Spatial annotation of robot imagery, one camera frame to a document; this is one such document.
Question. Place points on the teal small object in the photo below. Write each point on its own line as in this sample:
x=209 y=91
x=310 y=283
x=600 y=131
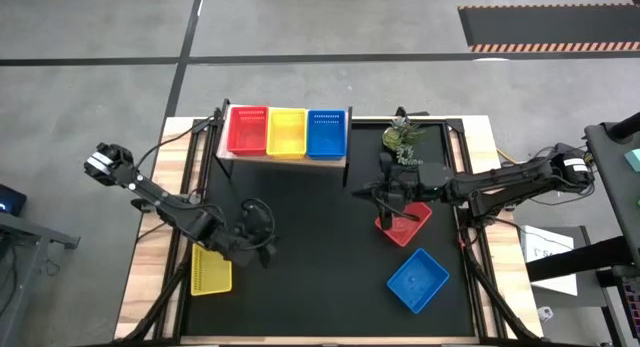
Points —
x=634 y=159

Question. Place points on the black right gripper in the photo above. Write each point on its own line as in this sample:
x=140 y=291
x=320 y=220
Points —
x=420 y=183

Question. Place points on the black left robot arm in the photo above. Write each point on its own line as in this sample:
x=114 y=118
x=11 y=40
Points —
x=150 y=197

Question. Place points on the wooden shelf black frame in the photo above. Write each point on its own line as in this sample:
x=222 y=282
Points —
x=300 y=162

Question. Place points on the orange striped floor mat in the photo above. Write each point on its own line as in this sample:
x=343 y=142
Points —
x=550 y=27

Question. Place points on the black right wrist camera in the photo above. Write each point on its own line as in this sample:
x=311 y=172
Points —
x=387 y=167

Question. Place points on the small white device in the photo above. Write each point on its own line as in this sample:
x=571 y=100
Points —
x=545 y=314

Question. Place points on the black round pole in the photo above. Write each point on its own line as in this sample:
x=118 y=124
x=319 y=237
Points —
x=625 y=127

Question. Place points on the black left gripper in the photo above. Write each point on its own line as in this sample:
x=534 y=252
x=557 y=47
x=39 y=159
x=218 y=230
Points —
x=235 y=247

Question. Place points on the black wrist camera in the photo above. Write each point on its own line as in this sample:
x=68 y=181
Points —
x=387 y=167
x=255 y=217

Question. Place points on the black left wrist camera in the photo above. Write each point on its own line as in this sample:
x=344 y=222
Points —
x=255 y=217

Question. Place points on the black desk beam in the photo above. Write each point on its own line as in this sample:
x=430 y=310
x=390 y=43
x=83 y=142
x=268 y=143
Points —
x=590 y=257

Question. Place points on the blue plastic slotted basket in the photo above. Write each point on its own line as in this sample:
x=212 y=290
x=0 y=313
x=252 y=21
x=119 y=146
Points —
x=417 y=281
x=326 y=137

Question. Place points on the black table mat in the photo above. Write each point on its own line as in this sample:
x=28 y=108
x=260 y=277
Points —
x=325 y=297

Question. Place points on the dark screen device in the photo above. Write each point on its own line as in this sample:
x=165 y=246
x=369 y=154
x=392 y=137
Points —
x=11 y=199

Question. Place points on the artificial succulent plant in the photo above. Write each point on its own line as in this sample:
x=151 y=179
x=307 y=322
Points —
x=402 y=137

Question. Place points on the slotted storage crate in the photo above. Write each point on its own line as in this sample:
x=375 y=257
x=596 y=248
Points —
x=632 y=302

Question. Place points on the grey metal stand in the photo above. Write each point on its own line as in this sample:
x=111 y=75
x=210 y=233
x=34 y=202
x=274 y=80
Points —
x=30 y=247

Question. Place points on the red plastic slotted basket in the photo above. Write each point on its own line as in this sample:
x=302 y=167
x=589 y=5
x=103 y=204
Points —
x=407 y=229
x=247 y=132

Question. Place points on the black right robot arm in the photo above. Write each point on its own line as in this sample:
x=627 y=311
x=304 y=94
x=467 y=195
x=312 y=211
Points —
x=520 y=179

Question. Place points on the black aluminium table frame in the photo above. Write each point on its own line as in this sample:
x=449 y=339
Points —
x=457 y=152

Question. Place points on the yellow plastic slotted basket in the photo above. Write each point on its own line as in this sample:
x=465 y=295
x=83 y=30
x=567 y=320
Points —
x=286 y=134
x=212 y=277

